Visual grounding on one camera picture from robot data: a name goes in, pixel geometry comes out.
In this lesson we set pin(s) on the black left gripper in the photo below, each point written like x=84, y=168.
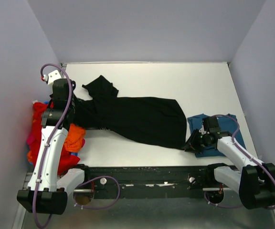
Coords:
x=75, y=99

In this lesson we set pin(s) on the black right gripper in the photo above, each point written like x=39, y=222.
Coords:
x=193, y=147

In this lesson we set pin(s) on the black t-shirt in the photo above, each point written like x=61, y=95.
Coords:
x=147, y=120

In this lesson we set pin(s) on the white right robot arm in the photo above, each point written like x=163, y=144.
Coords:
x=253, y=180

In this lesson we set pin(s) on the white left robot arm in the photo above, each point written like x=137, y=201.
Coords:
x=45, y=193

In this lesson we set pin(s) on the magenta t-shirt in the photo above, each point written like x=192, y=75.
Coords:
x=31, y=138

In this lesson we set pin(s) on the orange t-shirt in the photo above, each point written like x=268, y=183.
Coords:
x=72, y=143

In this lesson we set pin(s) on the folded teal t-shirt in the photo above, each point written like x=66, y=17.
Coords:
x=226, y=122

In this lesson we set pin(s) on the red t-shirt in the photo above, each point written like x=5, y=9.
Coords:
x=67, y=160

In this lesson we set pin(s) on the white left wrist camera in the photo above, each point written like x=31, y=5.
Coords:
x=51, y=77

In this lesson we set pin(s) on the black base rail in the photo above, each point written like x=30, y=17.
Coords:
x=149, y=182

